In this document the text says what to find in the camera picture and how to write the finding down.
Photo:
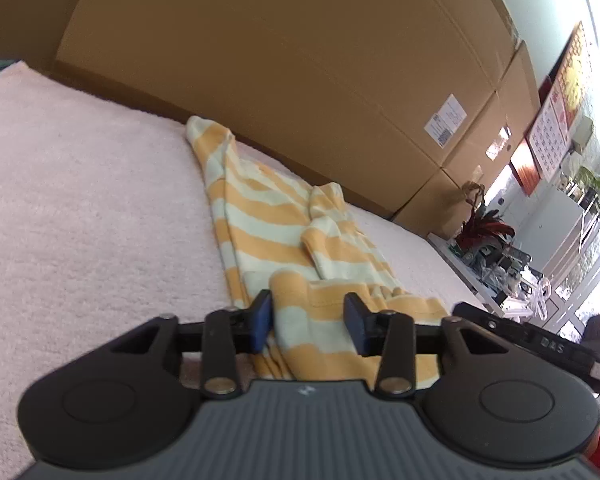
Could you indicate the orange white striped sweater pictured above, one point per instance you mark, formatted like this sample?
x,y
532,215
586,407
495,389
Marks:
x,y
260,220

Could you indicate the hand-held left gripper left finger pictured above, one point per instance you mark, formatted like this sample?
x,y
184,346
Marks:
x,y
260,320

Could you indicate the white side table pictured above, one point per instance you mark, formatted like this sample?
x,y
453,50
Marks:
x,y
460,265

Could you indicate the plain cardboard box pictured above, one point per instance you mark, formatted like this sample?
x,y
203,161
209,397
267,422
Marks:
x,y
450,195

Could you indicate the pink fleece blanket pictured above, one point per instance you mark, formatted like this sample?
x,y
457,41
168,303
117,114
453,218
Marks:
x,y
80,210

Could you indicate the green potted plant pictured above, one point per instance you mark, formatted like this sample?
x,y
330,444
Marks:
x,y
590,182

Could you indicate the glossy box label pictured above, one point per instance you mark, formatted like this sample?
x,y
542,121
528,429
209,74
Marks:
x,y
497,142

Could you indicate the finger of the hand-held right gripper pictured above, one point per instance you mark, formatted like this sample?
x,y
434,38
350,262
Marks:
x,y
485,317

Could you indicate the red leafed plant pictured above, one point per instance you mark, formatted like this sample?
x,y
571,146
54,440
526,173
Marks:
x,y
485,230

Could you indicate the large cardboard box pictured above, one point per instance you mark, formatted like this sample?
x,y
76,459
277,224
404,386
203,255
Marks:
x,y
280,60

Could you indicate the white cabinet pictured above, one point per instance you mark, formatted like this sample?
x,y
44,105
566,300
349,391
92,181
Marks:
x,y
545,230

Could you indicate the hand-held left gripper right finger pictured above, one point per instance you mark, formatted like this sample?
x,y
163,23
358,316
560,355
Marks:
x,y
355,325

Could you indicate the cluttered table items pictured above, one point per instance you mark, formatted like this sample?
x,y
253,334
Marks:
x,y
510,275

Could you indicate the red wall calendar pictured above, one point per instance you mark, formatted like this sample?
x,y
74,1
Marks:
x,y
550,135

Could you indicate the white shipping label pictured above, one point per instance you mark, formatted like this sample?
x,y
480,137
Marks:
x,y
445,122

